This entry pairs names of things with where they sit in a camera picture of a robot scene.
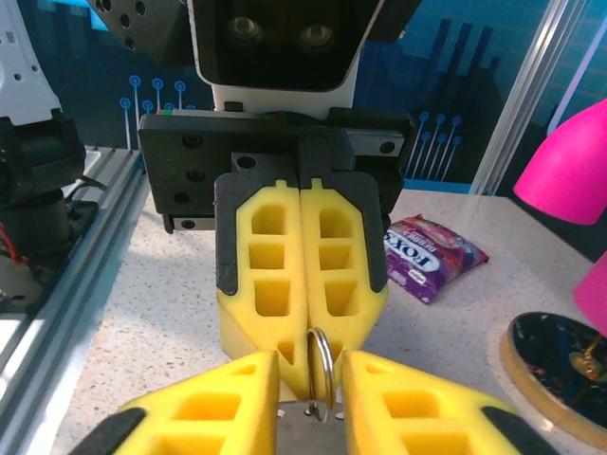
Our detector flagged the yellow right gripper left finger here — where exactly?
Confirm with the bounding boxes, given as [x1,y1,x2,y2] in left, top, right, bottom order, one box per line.
[78,350,280,455]

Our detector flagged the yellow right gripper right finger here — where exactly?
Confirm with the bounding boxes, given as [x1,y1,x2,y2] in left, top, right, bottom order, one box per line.
[341,350,561,455]

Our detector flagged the large steel split keyring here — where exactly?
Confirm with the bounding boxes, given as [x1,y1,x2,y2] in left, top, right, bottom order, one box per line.
[305,327,338,411]

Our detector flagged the purple Fox's candy bag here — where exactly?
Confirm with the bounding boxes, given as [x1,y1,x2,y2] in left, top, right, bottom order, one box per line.
[382,213,490,305]

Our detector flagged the white plastic housing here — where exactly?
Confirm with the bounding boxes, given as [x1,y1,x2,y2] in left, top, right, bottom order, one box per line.
[0,0,63,125]

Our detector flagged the blue printed backdrop panel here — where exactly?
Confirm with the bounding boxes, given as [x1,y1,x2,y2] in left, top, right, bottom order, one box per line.
[13,0,607,195]

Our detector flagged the pink cone shade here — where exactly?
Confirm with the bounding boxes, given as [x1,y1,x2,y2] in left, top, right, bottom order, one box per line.
[513,98,607,227]
[572,249,607,338]

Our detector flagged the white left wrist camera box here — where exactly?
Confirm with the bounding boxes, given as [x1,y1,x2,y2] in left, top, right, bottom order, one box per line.
[186,0,386,120]

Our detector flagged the aluminium rail frame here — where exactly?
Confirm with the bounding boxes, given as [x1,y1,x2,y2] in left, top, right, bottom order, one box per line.
[0,145,149,455]

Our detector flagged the silver partition post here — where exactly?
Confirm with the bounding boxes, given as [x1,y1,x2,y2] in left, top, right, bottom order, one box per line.
[471,0,597,196]

